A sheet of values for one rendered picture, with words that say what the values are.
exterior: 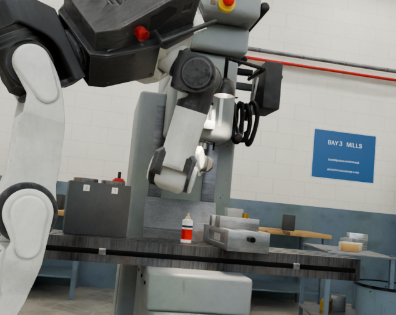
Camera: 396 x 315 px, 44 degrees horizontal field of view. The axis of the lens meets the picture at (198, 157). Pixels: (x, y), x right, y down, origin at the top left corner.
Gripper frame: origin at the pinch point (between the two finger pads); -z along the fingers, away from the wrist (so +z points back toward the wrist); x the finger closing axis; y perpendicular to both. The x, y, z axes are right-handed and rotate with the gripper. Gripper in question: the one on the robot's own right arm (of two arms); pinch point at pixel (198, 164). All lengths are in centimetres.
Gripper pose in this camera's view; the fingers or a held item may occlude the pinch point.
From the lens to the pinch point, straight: 184.7
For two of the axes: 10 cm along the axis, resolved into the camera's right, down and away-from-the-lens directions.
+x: -9.8, -0.7, 2.0
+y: -1.0, 9.9, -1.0
